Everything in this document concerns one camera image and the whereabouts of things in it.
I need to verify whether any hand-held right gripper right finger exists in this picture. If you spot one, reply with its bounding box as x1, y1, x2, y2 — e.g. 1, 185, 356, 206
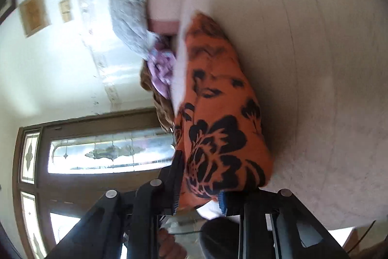
221, 189, 349, 259

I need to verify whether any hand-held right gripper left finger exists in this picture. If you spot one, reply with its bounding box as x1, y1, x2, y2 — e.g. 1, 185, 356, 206
45, 153, 185, 259

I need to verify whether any orange black floral blouse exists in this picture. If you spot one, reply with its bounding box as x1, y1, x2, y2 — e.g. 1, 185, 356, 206
173, 13, 275, 211

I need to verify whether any person's left hand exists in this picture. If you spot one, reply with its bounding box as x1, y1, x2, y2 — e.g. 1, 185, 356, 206
158, 229, 188, 259

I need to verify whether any brown cloth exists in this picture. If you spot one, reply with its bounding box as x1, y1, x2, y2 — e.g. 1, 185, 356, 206
139, 66, 176, 134

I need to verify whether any wooden stained glass door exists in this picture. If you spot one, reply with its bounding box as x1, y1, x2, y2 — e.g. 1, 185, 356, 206
12, 107, 179, 259

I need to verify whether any purple floral cloth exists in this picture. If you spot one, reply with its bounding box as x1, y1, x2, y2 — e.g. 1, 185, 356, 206
147, 42, 177, 99

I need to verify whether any beige wall light switch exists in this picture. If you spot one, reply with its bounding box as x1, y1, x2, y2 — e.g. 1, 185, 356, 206
58, 0, 73, 23

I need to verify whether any framed wall picture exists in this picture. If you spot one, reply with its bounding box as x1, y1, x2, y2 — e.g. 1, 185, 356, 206
19, 0, 50, 38

